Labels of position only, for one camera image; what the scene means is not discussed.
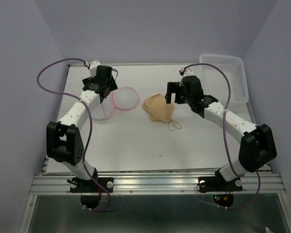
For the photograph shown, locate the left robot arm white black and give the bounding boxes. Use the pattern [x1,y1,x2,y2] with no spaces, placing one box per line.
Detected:
[46,64,117,191]

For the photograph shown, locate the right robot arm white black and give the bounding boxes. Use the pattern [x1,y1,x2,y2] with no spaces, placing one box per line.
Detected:
[165,76,277,189]

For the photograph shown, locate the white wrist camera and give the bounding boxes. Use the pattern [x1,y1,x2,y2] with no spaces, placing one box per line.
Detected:
[179,68,195,78]
[86,60,101,77]

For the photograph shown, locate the white mesh laundry bag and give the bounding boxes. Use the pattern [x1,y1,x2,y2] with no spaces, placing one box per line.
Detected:
[92,87,139,120]

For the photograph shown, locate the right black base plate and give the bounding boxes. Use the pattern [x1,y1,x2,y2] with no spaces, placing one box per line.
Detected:
[196,176,243,193]

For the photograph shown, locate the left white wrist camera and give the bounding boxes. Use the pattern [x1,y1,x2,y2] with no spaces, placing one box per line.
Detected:
[86,60,101,77]

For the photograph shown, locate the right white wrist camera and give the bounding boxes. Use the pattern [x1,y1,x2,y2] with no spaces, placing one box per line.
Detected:
[179,68,195,78]

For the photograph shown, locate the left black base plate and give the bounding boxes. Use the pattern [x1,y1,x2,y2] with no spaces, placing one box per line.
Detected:
[66,177,114,193]

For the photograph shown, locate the white plastic basket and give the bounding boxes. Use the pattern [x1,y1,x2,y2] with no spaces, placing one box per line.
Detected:
[199,54,249,104]

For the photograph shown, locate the aluminium mounting rail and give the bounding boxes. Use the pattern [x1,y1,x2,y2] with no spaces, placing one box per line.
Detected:
[30,172,286,196]

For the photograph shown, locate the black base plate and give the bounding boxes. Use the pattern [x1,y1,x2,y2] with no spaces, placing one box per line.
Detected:
[66,177,114,193]
[196,176,243,193]

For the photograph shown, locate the beige bra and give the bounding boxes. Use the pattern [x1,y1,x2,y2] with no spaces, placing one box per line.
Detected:
[142,94,182,131]

